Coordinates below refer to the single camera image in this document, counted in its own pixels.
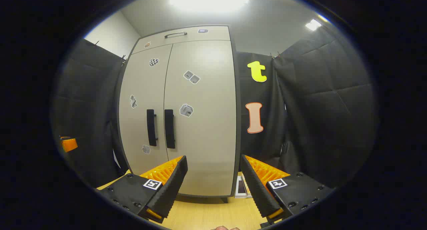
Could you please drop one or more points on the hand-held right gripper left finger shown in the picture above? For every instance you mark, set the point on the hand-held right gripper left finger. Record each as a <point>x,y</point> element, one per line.
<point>173,183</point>

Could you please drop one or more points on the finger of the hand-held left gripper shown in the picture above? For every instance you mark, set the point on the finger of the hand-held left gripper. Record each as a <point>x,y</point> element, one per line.
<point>69,144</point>

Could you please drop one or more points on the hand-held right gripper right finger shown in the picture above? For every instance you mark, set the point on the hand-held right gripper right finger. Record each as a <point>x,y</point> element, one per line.
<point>255,186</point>

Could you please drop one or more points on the white card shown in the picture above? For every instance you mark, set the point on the white card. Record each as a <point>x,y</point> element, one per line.
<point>240,186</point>

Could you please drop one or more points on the beige double-door shoe cabinet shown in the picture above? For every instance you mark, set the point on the beige double-door shoe cabinet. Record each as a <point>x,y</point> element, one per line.
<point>238,130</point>

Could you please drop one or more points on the small ceiling light panel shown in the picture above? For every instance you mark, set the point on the small ceiling light panel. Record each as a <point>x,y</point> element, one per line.
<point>313,24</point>

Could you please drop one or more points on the beige shoe cabinet door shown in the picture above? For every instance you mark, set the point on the beige shoe cabinet door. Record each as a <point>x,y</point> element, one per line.
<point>206,123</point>
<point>140,83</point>

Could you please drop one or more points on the beige cabinet drawer front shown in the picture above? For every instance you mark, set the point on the beige cabinet drawer front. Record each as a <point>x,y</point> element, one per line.
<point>186,40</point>

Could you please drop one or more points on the black backdrop cloth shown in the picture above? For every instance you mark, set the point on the black backdrop cloth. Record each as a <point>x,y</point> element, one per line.
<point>327,106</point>
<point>86,106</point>

